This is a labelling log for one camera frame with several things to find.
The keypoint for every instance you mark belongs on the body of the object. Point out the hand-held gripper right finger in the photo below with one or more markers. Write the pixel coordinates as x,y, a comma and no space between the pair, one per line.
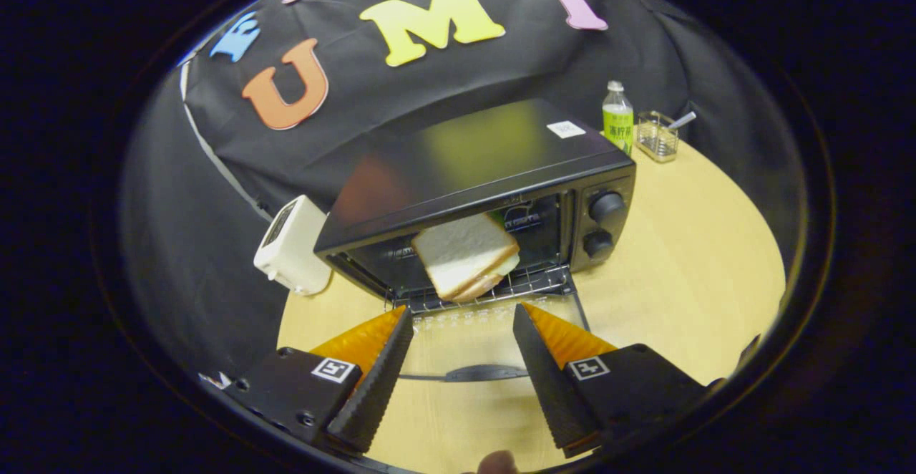
551,388

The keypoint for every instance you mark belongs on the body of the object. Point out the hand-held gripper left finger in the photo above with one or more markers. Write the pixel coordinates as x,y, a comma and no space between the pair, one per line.
379,388

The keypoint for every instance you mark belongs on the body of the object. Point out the white bread sandwich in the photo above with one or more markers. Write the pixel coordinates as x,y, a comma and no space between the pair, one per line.
461,255

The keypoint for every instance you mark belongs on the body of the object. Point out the black toaster oven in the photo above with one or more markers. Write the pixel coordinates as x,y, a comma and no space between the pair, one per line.
501,144

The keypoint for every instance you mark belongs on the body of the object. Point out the white pop-up toaster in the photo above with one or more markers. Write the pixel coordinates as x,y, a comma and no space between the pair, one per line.
293,252

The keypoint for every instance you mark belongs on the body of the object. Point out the green label drink bottle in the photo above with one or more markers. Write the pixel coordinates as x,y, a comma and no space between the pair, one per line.
618,127

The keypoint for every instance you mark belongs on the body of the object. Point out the metal spoon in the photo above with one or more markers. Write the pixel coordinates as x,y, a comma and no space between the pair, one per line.
683,120

